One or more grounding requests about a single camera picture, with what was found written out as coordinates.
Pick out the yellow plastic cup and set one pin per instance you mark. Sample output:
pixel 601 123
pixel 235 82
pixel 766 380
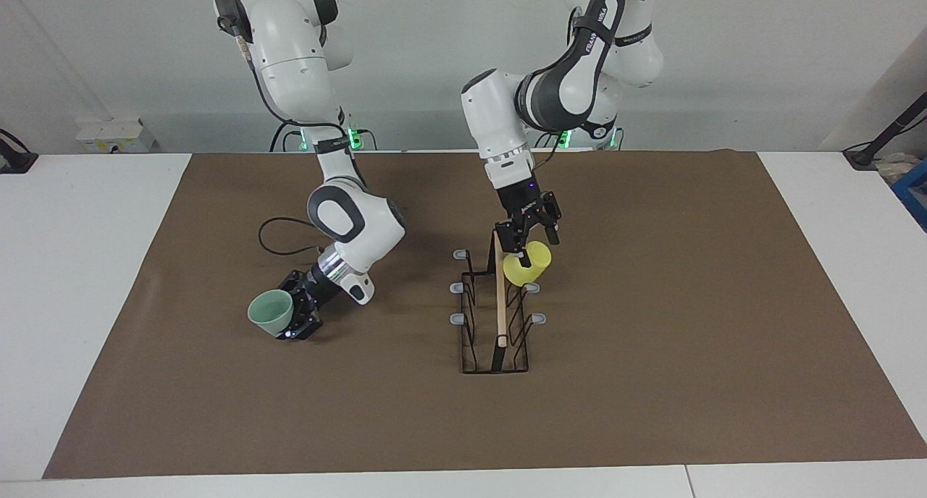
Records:
pixel 534 266

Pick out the brown table mat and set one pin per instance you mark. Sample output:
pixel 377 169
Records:
pixel 652 411

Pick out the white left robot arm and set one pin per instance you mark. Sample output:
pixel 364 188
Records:
pixel 492 114

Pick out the pale green plastic cup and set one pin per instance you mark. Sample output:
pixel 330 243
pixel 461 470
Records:
pixel 269 313

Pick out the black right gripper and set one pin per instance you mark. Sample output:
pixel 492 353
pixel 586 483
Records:
pixel 319 284

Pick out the black stand pole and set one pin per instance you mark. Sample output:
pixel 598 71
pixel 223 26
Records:
pixel 862 156

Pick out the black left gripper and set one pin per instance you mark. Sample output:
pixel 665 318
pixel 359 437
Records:
pixel 518 201

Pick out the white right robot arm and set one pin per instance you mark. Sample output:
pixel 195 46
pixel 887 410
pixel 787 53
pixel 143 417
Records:
pixel 290 49

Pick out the white power strip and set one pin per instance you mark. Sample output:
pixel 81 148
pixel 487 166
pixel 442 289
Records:
pixel 112 134

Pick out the blue box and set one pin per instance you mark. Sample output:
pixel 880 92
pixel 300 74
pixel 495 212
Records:
pixel 914 194

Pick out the white crumpled bag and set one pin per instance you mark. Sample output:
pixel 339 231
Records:
pixel 896 169

